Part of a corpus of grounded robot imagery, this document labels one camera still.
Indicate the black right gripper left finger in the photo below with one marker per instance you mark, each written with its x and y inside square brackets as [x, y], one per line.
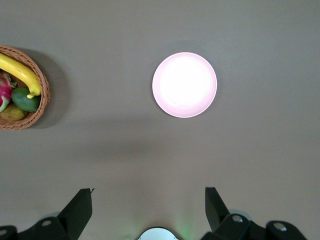
[65, 220]

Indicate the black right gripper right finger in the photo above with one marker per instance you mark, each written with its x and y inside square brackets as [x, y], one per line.
[220, 217]

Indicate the yellow banana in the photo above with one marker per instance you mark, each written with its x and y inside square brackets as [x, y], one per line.
[22, 72]

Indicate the yellow-brown fruit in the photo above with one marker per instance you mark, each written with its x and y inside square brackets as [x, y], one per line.
[12, 113]

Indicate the green round fruit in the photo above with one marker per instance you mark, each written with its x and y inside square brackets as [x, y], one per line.
[23, 101]

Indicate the pink round plate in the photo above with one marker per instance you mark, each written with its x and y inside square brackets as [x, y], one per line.
[185, 85]

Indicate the brown woven wicker basket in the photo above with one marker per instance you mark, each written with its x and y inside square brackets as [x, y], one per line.
[45, 82]

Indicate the pink dragon fruit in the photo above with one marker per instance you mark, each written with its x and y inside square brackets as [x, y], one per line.
[5, 90]

